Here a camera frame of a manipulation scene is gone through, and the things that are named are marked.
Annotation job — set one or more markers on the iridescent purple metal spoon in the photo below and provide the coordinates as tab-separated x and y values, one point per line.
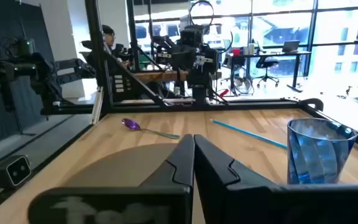
130	124

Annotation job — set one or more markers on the person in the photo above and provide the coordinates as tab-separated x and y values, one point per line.
108	32

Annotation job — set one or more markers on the round floor fan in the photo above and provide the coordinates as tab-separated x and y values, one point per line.
242	82

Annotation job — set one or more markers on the round grey placemat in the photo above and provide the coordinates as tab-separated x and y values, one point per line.
126	168

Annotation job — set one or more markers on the black background desk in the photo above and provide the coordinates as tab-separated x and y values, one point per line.
269	55

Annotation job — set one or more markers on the black office chair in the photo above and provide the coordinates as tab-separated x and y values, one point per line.
266	63

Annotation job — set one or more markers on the black background robot arm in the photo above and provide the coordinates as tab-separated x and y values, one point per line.
26	70

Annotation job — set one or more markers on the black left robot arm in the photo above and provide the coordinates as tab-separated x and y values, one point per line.
199	81

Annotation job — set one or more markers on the red cup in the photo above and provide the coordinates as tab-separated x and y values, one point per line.
236	52

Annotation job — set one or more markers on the black switch box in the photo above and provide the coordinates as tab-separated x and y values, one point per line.
122	82

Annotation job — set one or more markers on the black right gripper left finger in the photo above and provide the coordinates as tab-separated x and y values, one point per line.
179	174

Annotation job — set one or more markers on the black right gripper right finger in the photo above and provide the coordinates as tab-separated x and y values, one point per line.
216	180

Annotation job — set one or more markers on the wooden background table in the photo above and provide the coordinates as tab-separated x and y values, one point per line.
160	76

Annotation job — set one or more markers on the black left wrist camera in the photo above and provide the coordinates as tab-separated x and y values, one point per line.
191	35

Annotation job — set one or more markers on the black table-level camera box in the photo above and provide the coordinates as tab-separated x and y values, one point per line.
12	172

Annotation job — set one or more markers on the grey laptop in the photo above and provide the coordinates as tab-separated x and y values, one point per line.
291	46

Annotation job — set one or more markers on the black metal rig frame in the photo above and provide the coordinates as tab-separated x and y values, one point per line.
99	46

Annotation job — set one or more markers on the blue faceted plastic cup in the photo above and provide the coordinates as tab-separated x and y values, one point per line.
319	155

